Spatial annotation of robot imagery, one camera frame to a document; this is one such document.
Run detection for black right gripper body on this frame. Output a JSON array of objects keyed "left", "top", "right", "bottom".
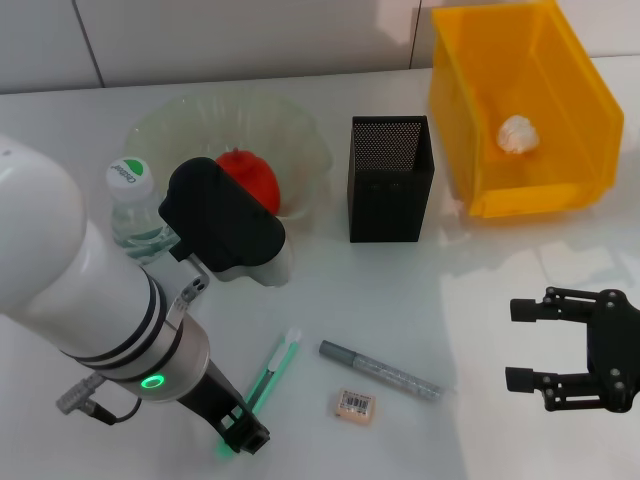
[{"left": 586, "top": 288, "right": 640, "bottom": 416}]

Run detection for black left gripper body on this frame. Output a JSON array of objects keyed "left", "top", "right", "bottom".
[{"left": 176, "top": 359, "right": 247, "bottom": 430}]

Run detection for green utility knife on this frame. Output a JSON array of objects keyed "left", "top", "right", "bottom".
[{"left": 214, "top": 326, "right": 306, "bottom": 460}]

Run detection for white paper ball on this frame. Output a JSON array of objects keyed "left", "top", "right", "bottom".
[{"left": 495, "top": 114, "right": 542, "bottom": 156}]

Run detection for clear green-label water bottle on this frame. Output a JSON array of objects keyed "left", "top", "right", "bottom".
[{"left": 104, "top": 155, "right": 182, "bottom": 265}]

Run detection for red-orange plastic orange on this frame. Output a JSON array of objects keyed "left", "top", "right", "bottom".
[{"left": 214, "top": 146, "right": 282, "bottom": 217}]

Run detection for beige eraser with barcode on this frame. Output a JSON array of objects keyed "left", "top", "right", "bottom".
[{"left": 332, "top": 386, "right": 377, "bottom": 429}]

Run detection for grey marker pen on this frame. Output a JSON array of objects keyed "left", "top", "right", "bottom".
[{"left": 319, "top": 339, "right": 445, "bottom": 402}]

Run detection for black mesh pen holder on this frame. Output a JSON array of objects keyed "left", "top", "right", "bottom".
[{"left": 346, "top": 115, "right": 437, "bottom": 244}]

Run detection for green glass fruit plate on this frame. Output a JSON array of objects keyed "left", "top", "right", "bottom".
[{"left": 122, "top": 93, "right": 335, "bottom": 222}]

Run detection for yellow plastic bin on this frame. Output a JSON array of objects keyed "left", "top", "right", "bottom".
[{"left": 428, "top": 0, "right": 627, "bottom": 219}]

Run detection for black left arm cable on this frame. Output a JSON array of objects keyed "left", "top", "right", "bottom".
[{"left": 91, "top": 396, "right": 145, "bottom": 427}]

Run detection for left wrist camera housing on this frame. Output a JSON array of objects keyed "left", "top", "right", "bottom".
[{"left": 158, "top": 155, "right": 295, "bottom": 290}]

